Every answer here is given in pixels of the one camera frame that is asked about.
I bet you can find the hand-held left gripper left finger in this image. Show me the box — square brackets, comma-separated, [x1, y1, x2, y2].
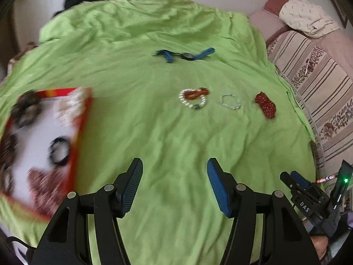
[30, 157, 144, 265]

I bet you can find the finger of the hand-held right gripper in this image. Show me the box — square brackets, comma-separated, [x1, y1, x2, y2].
[280, 172, 301, 198]
[291, 170, 317, 192]

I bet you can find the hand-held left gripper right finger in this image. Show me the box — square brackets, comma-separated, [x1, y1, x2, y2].
[207, 157, 322, 265]

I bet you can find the red gift box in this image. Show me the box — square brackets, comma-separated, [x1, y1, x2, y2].
[0, 87, 94, 221]

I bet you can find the red plaid scrunchie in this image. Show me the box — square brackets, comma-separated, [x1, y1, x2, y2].
[29, 168, 73, 216]

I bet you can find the black hair tie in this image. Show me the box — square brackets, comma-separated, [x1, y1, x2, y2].
[49, 136, 71, 165]

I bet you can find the white printed scrunchie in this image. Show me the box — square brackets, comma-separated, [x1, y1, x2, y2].
[55, 88, 89, 125]

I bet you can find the large black sheer scrunchie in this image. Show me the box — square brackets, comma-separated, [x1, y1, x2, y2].
[0, 135, 17, 196]

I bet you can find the leopard print scrunchie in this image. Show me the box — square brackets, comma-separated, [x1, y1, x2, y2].
[10, 91, 42, 128]

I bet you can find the person's right forearm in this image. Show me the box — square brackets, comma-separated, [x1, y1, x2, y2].
[309, 235, 330, 261]

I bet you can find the green blanket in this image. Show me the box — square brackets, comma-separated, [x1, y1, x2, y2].
[0, 0, 316, 265]

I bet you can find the red polka-dot scrunchie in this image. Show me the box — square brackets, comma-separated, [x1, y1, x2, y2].
[254, 92, 277, 120]

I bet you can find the striped floral bedding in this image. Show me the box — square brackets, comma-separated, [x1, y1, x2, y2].
[266, 30, 353, 188]

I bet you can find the white patterned cloth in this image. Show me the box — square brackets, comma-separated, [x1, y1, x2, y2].
[279, 0, 342, 39]

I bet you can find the pink pillow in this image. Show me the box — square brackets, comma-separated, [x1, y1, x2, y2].
[248, 0, 293, 42]

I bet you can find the small pale bead bracelet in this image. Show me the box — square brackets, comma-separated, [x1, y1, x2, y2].
[220, 94, 242, 110]

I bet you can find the white pearl bracelet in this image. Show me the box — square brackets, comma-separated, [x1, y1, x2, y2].
[179, 89, 207, 110]

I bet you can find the red bead bracelet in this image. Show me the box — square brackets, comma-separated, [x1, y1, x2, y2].
[184, 87, 210, 100]

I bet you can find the black cable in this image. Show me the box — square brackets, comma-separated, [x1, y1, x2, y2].
[6, 236, 35, 253]

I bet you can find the blue striped strap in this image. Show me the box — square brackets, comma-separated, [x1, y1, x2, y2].
[153, 47, 216, 63]

